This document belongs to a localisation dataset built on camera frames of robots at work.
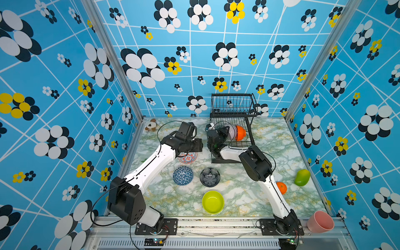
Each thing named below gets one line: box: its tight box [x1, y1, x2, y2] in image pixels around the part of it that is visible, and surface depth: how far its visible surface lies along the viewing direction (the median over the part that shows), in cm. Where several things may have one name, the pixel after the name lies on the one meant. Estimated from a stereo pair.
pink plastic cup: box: [307, 210, 335, 234], surface depth 68 cm
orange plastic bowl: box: [235, 125, 247, 142], surface depth 102 cm
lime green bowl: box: [201, 190, 225, 215], surface depth 81 cm
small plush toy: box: [144, 118, 157, 133], surface depth 117 cm
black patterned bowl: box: [199, 167, 221, 187], surface depth 90 cm
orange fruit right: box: [276, 181, 288, 195], surface depth 83 cm
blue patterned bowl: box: [172, 165, 194, 186], surface depth 90 cm
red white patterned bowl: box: [178, 151, 198, 165], surface depth 98 cm
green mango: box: [294, 169, 311, 187], surface depth 87 cm
